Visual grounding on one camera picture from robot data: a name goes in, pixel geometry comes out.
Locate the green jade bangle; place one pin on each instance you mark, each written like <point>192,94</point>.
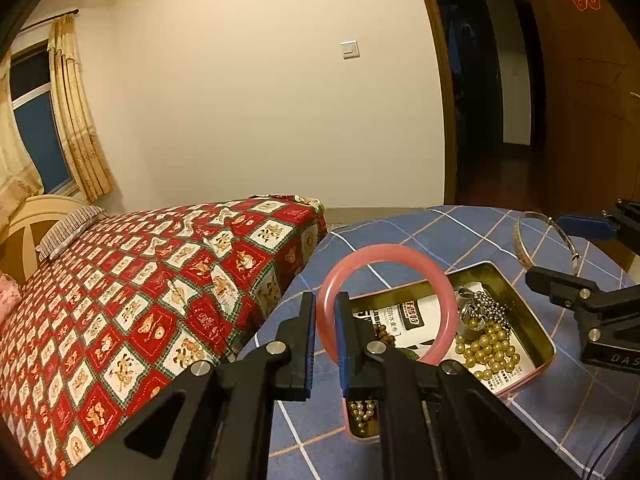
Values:
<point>410,355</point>

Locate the blue plaid tablecloth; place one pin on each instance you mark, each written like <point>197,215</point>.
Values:
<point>500,240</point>

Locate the cream sheer curtain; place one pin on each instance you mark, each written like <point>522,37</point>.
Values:
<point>15,160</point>

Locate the wooden door frame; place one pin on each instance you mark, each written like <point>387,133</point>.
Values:
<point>440,110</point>

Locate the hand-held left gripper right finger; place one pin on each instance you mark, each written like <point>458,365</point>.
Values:
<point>341,350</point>

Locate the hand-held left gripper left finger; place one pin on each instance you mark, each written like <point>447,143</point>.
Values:
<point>309,350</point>

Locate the printed paper card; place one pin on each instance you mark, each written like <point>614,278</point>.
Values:
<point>410,317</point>

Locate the red patchwork bed quilt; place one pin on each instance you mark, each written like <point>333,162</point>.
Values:
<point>150,310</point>

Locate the window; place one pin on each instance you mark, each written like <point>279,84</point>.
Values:
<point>37,130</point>

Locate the gold metal tin tray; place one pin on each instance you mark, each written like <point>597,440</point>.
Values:
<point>520,310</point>

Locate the pink pillow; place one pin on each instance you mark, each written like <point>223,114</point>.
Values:
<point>7,295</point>

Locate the thin silver bangle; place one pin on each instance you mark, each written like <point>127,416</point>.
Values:
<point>518,245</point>

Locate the curtain rod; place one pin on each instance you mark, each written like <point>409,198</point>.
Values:
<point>50,17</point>

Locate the striped pillow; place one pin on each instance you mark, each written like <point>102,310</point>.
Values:
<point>70,230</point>

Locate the cream wooden headboard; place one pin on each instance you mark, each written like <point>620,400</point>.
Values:
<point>25,220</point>

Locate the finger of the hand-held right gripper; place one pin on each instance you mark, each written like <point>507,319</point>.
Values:
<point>560,287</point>
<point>585,225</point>

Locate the white light switch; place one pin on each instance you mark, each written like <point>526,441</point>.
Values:
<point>350,49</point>

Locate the pink bangle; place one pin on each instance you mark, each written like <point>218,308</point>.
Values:
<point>390,251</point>

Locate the wooden door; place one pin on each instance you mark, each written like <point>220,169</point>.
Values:
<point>590,110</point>

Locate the yellow floral curtain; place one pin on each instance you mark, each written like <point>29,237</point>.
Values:
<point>80,120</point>

